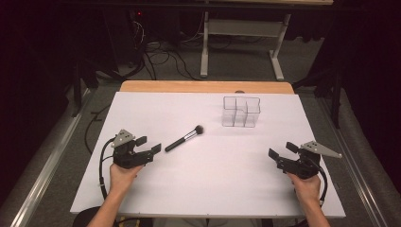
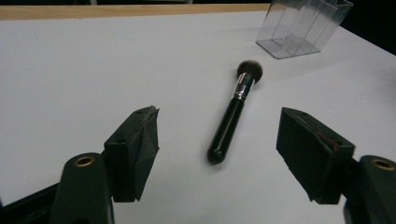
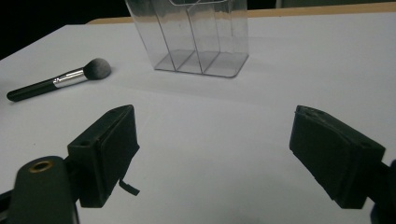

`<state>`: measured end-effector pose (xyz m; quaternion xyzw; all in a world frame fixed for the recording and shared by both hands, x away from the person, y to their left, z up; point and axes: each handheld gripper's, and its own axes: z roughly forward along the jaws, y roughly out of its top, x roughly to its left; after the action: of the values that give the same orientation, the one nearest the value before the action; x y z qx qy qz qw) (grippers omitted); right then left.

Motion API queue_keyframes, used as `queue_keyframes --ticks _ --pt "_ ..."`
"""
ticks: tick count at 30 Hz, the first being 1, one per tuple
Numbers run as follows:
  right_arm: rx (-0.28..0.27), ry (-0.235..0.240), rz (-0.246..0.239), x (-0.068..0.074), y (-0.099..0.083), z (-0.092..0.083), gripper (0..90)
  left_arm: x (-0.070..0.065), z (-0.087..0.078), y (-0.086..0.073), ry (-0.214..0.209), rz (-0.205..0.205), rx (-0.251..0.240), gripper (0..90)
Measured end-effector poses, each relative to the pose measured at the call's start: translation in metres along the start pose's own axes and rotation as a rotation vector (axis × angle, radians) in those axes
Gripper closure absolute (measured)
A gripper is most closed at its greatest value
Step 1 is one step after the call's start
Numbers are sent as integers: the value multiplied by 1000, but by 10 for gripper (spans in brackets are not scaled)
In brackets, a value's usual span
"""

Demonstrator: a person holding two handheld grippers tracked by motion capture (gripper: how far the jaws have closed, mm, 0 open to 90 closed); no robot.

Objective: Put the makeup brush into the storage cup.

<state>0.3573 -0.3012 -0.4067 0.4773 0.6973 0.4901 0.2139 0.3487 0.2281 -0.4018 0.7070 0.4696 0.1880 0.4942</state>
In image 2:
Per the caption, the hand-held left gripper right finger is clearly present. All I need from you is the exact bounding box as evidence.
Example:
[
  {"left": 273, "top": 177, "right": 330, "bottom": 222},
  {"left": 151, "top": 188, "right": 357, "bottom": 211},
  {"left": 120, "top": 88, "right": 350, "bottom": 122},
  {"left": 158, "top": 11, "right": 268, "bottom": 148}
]
[{"left": 276, "top": 106, "right": 356, "bottom": 205}]

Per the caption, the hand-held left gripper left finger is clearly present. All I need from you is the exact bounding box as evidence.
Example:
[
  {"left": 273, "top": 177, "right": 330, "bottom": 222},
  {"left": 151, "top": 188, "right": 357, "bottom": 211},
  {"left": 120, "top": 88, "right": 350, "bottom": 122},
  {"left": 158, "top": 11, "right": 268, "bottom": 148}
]
[{"left": 103, "top": 105, "right": 161, "bottom": 203}]

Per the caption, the black makeup brush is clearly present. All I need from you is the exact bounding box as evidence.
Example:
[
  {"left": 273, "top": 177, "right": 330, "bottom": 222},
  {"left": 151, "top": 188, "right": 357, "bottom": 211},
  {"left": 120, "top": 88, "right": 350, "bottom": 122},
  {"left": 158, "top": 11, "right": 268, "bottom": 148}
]
[{"left": 206, "top": 59, "right": 264, "bottom": 166}]

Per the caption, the clear plastic organizer box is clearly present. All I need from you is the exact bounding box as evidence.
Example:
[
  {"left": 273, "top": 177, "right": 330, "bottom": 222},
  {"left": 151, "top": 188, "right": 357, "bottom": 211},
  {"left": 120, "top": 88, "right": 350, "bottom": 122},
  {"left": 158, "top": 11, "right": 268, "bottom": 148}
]
[{"left": 255, "top": 0, "right": 354, "bottom": 60}]

